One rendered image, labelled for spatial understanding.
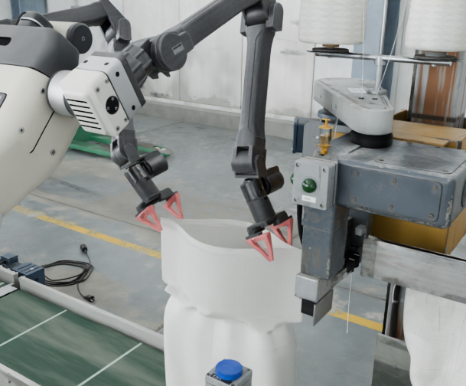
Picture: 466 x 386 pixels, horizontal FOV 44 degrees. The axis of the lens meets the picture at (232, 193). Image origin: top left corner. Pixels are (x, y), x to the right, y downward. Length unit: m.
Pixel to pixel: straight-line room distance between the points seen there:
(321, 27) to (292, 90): 5.65
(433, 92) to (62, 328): 1.64
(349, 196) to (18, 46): 0.74
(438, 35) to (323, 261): 0.54
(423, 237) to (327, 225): 0.33
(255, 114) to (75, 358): 1.21
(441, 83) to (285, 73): 5.58
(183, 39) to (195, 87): 6.62
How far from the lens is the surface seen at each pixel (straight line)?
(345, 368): 2.86
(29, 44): 1.27
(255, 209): 1.45
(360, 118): 1.25
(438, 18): 1.35
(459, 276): 1.33
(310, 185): 1.13
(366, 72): 6.18
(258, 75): 1.47
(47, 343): 2.36
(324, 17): 1.43
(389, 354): 1.74
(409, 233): 1.47
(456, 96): 1.58
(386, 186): 1.13
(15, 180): 1.25
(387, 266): 1.37
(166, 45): 1.21
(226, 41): 7.51
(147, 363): 2.18
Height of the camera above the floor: 1.63
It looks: 19 degrees down
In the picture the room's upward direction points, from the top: 1 degrees clockwise
